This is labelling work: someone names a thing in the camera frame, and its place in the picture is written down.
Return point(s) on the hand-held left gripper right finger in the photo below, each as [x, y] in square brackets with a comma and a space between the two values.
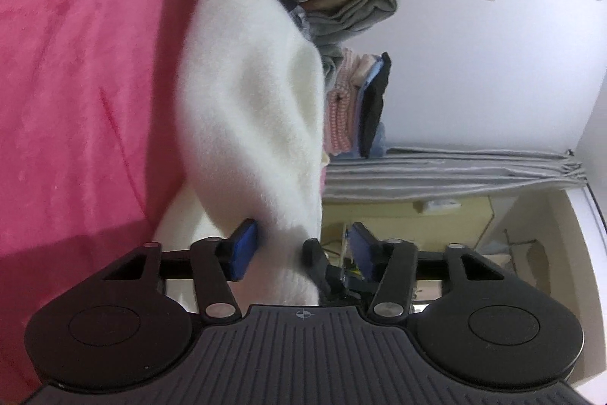
[363, 253]

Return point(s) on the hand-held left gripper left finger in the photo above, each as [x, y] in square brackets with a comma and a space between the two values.
[244, 251]

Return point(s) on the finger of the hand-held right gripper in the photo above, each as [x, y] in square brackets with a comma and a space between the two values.
[314, 254]

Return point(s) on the grey curtain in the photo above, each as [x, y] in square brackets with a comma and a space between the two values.
[450, 172]

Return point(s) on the pink checked folded blanket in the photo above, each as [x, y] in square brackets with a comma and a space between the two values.
[339, 115]

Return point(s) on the pink floral blanket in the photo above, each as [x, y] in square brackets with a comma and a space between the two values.
[71, 77]

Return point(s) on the grey pants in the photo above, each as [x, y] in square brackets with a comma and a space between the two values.
[360, 13]

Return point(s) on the white knit sweater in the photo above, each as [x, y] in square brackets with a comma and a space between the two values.
[246, 101]

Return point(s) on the black folded garment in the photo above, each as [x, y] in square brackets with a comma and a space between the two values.
[377, 111]

